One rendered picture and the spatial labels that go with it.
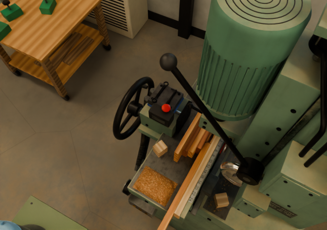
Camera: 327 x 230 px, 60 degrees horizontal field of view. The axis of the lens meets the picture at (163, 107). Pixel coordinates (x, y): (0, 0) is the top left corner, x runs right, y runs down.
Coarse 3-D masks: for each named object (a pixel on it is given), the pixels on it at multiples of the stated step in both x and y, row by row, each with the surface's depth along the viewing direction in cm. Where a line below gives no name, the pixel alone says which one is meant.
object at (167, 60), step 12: (168, 60) 53; (180, 72) 56; (192, 96) 59; (204, 108) 61; (228, 144) 67; (240, 156) 69; (240, 168) 72; (252, 168) 71; (264, 168) 72; (252, 180) 71
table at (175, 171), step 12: (192, 120) 105; (144, 132) 107; (156, 132) 106; (180, 132) 103; (168, 144) 101; (156, 156) 98; (168, 156) 98; (156, 168) 96; (168, 168) 96; (180, 168) 96; (132, 180) 94; (180, 180) 94; (204, 180) 99; (132, 192) 95; (156, 204) 90; (168, 204) 90
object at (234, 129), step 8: (200, 120) 89; (216, 120) 86; (240, 120) 86; (248, 120) 86; (208, 128) 90; (224, 128) 85; (232, 128) 85; (240, 128) 85; (232, 136) 86; (240, 136) 84
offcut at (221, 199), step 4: (216, 196) 98; (220, 196) 98; (224, 196) 98; (216, 200) 97; (220, 200) 97; (224, 200) 97; (216, 204) 98; (220, 204) 96; (224, 204) 96; (228, 204) 97
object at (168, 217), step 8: (208, 136) 98; (200, 152) 95; (200, 160) 93; (192, 168) 92; (192, 176) 91; (184, 184) 90; (184, 192) 88; (176, 200) 87; (168, 216) 85; (160, 224) 84; (168, 224) 87
